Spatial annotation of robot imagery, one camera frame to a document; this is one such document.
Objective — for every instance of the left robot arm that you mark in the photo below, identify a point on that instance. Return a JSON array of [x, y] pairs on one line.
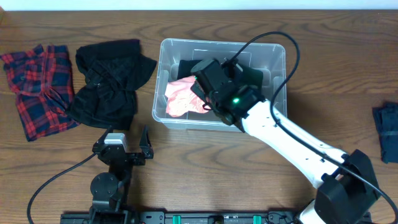
[[110, 189]]

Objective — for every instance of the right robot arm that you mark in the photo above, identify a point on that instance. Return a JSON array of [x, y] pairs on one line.
[[345, 183]]

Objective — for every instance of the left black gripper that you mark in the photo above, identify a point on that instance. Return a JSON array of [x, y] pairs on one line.
[[145, 152]]

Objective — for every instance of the green garment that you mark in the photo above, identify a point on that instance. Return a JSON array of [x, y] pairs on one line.
[[249, 76]]

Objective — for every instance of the red navy plaid shirt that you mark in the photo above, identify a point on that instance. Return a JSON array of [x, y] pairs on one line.
[[42, 81]]

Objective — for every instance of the navy taped garment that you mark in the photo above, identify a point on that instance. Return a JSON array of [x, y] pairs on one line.
[[385, 119]]

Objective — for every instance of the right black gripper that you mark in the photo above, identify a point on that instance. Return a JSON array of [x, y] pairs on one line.
[[199, 88]]

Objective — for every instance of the black taped garment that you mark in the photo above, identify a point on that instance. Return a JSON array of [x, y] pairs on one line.
[[184, 68]]

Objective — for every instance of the pink garment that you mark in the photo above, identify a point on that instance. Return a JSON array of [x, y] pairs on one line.
[[181, 99]]

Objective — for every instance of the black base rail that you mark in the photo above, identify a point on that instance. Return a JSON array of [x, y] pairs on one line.
[[280, 217]]

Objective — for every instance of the clear plastic storage bin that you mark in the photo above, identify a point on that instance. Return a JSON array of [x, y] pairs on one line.
[[267, 58]]

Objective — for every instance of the black crumpled garment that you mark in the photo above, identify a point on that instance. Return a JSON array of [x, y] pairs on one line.
[[113, 72]]

